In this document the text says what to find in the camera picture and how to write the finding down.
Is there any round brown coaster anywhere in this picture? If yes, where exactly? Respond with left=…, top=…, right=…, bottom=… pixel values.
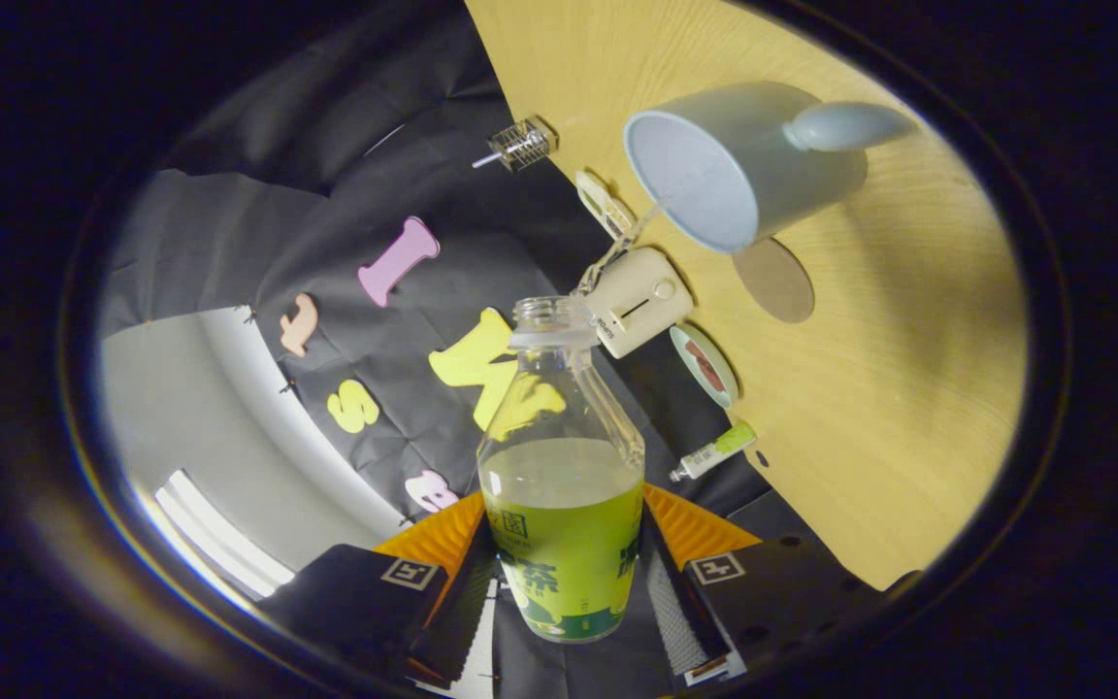
left=732, top=238, right=816, bottom=324

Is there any wooden table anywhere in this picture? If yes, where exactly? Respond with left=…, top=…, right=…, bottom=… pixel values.
left=462, top=0, right=1031, bottom=591

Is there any small white green bottle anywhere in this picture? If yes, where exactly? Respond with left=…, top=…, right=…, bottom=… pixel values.
left=669, top=420, right=758, bottom=483

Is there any pale green plate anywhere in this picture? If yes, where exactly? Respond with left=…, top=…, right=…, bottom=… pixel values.
left=669, top=323, right=741, bottom=410

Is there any white divided grain tray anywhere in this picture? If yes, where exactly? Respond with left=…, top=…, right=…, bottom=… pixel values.
left=575, top=171, right=638, bottom=242

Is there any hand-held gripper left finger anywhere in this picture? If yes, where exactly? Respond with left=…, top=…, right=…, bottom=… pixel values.
left=258, top=490, right=502, bottom=692

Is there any white toaster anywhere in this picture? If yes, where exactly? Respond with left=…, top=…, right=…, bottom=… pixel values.
left=583, top=246, right=695, bottom=360

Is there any black backdrop cloth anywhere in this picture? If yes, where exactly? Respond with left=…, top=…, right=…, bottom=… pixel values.
left=98, top=0, right=846, bottom=699

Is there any pale blue cup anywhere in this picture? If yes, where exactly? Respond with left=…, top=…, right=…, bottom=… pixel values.
left=623, top=82, right=914, bottom=255

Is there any green label juice bottle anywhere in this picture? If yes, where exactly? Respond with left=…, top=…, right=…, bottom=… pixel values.
left=477, top=295, right=646, bottom=644

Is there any long ceiling light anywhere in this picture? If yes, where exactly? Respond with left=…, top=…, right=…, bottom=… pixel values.
left=153, top=469, right=296, bottom=600

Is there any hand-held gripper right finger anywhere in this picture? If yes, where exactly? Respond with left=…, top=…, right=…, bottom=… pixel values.
left=639, top=483, right=885, bottom=685

